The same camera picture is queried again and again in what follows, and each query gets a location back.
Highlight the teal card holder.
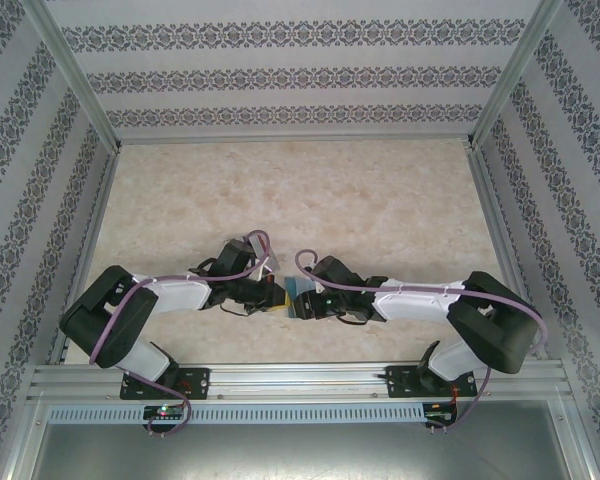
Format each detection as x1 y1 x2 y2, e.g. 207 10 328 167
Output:
282 275 315 320

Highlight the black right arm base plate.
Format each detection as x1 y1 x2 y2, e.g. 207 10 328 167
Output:
387 364 479 400

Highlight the slotted grey cable duct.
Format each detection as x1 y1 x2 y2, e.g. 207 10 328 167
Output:
47 403 426 424

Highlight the aluminium side frame rail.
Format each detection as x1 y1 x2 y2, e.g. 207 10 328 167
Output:
467 144 546 359
47 147 124 364

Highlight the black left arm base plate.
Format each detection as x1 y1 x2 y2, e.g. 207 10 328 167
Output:
119 367 212 401

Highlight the aluminium mounting rail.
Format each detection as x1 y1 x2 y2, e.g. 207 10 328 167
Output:
27 362 566 401

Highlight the aluminium frame post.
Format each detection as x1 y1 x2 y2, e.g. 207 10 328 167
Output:
467 0 566 149
22 0 124 151

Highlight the small controller board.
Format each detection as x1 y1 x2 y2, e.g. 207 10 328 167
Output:
143 404 186 421
426 402 456 426

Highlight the aluminium rear frame rail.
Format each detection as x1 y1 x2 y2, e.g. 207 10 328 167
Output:
117 133 474 147

